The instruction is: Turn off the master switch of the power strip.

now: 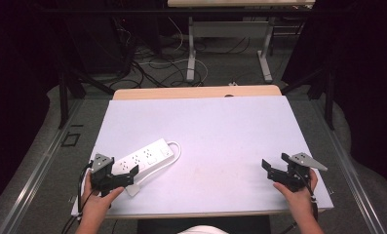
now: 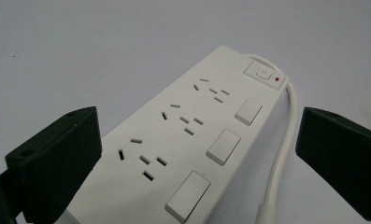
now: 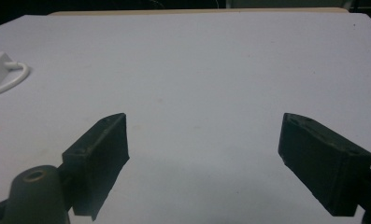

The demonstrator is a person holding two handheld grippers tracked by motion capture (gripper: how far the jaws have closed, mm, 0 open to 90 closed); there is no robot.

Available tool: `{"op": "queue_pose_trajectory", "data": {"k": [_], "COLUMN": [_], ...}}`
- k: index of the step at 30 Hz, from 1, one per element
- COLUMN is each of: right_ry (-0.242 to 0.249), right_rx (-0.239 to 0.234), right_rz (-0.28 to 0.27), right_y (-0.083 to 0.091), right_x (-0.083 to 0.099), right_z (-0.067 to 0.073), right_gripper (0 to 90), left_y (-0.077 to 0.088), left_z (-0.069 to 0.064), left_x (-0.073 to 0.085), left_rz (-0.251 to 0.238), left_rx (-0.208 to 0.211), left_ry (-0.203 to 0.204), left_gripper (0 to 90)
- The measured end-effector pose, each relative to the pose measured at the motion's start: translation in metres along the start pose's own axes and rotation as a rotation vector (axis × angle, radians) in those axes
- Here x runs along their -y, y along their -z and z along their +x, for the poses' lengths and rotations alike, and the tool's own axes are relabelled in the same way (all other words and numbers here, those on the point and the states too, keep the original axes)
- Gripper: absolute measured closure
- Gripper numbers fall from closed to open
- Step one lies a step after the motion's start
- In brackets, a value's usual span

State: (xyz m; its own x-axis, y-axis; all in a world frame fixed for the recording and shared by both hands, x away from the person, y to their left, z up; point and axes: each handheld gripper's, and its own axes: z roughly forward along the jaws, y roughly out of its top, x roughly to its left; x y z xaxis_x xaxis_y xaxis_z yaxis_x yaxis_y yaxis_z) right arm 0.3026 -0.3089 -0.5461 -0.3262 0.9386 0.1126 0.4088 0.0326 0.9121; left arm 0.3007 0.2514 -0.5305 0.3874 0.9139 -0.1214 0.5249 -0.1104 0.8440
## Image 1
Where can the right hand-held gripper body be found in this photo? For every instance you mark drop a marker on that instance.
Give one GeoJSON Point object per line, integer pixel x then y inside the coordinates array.
{"type": "Point", "coordinates": [299, 170]}

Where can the black metal stand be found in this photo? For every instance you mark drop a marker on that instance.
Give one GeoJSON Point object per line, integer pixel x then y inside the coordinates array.
{"type": "Point", "coordinates": [64, 94]}
{"type": "Point", "coordinates": [327, 91]}

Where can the wooden table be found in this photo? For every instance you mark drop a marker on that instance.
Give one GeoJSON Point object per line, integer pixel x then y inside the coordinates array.
{"type": "Point", "coordinates": [194, 92]}

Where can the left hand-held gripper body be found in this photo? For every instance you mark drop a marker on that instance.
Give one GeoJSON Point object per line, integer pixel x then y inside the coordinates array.
{"type": "Point", "coordinates": [101, 172]}

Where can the person's right hand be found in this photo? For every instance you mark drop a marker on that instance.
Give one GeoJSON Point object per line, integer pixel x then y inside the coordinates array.
{"type": "Point", "coordinates": [298, 198]}

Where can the white power strip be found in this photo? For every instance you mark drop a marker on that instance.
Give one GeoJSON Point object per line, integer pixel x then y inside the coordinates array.
{"type": "Point", "coordinates": [142, 161]}

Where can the white-legged desk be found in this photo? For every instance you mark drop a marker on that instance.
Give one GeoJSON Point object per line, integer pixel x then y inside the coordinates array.
{"type": "Point", "coordinates": [233, 29]}

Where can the white table mat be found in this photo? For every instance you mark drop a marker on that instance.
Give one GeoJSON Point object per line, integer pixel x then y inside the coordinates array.
{"type": "Point", "coordinates": [213, 146]}

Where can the black floor socket frame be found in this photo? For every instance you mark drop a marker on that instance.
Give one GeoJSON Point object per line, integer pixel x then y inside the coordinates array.
{"type": "Point", "coordinates": [70, 139]}

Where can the white power plug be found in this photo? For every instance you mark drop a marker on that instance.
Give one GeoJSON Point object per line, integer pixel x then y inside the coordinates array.
{"type": "Point", "coordinates": [133, 190]}

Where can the person's left hand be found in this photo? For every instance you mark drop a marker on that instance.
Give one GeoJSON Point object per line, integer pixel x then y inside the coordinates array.
{"type": "Point", "coordinates": [98, 203]}

